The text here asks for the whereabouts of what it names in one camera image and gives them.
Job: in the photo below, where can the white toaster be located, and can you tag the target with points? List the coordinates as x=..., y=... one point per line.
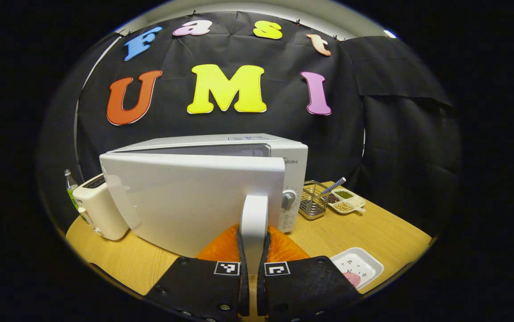
x=100, y=210

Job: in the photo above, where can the green drink bottle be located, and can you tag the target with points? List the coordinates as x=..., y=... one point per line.
x=70, y=185

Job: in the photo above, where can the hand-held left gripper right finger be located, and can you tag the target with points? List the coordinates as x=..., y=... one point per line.
x=261, y=290

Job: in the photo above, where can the ceiling light panel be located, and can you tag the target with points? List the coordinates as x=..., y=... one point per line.
x=389, y=33

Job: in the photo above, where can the white microwave oven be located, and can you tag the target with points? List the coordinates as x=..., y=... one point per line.
x=194, y=201

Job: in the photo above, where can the black backdrop cloth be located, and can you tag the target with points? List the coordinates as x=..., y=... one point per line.
x=284, y=125

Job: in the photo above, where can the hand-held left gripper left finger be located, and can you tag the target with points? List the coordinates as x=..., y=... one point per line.
x=244, y=290

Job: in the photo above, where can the white square cherry-print plate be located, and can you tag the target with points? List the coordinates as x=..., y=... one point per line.
x=360, y=264

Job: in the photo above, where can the white divided bean dish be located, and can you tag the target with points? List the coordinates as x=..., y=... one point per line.
x=355, y=203

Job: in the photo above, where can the pink ham slice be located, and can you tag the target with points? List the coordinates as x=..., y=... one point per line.
x=353, y=279

